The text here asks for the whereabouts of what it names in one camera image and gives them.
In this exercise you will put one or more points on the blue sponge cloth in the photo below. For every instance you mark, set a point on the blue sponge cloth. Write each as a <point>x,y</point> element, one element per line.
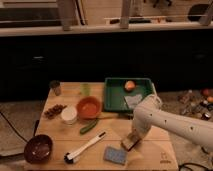
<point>114,155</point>

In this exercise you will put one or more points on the brown wooden eraser block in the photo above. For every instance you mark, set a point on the brown wooden eraser block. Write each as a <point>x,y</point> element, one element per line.
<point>130,141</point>

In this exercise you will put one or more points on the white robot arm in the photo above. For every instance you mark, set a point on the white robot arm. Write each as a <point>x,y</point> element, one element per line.
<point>149,113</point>

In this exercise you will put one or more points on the green plastic tray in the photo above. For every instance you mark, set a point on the green plastic tray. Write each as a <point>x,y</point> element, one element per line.
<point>114,92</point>

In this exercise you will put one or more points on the pale green cup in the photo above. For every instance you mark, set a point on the pale green cup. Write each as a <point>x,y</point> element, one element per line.
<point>85,89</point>

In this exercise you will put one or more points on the orange fruit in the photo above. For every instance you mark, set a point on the orange fruit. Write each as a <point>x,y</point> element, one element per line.
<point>129,85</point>

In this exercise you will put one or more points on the orange bowl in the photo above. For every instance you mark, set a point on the orange bowl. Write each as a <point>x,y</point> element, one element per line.
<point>89,107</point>

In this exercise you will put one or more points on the grey crumpled cloth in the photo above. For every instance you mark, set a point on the grey crumpled cloth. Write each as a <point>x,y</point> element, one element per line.
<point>133,101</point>

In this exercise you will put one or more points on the white cup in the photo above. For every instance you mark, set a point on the white cup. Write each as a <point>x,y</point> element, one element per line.
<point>69,115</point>

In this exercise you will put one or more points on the green cucumber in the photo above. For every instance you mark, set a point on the green cucumber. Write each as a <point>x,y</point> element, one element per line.
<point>88,127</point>

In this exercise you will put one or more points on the dark metal cup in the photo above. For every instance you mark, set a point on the dark metal cup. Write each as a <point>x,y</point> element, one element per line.
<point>56,87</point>

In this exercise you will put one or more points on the brown grapes bunch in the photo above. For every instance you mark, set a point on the brown grapes bunch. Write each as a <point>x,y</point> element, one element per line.
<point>54,111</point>

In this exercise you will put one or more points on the white black dish brush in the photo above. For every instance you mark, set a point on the white black dish brush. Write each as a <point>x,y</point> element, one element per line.
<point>71,157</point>

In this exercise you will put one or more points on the dark purple bowl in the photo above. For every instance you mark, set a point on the dark purple bowl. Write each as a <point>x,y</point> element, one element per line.
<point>38,149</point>

